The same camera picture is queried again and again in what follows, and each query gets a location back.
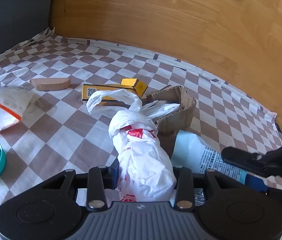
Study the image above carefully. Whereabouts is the white plastic bag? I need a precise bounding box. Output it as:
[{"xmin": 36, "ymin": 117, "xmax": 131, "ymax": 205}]
[{"xmin": 86, "ymin": 91, "xmax": 179, "ymax": 202}]

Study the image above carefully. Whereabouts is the wooden backrest panel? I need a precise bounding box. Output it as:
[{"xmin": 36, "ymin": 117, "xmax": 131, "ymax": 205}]
[{"xmin": 50, "ymin": 0, "xmax": 282, "ymax": 129}]

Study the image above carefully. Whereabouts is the clear orange-edged plastic bag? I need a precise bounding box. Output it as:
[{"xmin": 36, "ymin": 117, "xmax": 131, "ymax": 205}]
[{"xmin": 0, "ymin": 87, "xmax": 58, "ymax": 137}]

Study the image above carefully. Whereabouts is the yellow cigarette box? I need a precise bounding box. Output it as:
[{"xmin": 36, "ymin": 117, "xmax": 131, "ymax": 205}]
[{"xmin": 81, "ymin": 78, "xmax": 148, "ymax": 107}]

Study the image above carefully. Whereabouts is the tan sausage piece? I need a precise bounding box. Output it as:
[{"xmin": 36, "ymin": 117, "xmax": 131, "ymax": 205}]
[{"xmin": 30, "ymin": 77, "xmax": 71, "ymax": 91}]

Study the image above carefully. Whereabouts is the brown corrugated cardboard piece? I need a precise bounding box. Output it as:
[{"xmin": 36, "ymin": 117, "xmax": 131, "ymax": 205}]
[{"xmin": 141, "ymin": 84, "xmax": 197, "ymax": 136}]

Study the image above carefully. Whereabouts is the brown white checkered cloth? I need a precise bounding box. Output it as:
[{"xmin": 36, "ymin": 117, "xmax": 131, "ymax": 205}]
[{"xmin": 0, "ymin": 29, "xmax": 282, "ymax": 205}]

